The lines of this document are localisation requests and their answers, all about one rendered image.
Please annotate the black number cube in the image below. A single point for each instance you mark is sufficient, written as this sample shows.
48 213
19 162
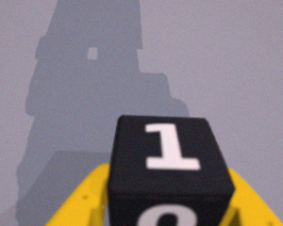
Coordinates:
167 171

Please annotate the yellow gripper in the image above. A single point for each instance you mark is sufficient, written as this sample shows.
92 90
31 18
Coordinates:
86 205

